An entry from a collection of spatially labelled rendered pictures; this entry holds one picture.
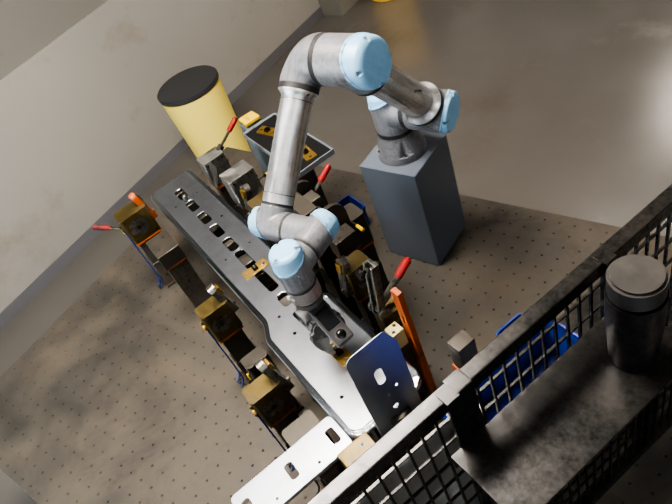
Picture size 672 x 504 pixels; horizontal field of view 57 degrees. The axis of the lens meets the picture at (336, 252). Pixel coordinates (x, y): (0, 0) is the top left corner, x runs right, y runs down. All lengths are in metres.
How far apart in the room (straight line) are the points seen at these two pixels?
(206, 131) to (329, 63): 2.59
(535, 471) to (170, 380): 1.53
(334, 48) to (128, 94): 3.06
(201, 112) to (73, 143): 0.83
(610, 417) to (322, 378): 0.82
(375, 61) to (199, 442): 1.24
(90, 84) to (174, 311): 2.12
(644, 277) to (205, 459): 1.45
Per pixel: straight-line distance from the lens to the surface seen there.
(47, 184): 4.13
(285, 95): 1.47
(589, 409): 0.95
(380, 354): 1.21
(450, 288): 2.04
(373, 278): 1.47
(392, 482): 0.93
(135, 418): 2.20
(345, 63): 1.37
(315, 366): 1.61
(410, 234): 2.05
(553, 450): 0.92
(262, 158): 2.31
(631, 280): 0.84
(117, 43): 4.30
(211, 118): 3.90
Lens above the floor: 2.26
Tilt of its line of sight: 43 degrees down
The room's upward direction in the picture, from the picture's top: 24 degrees counter-clockwise
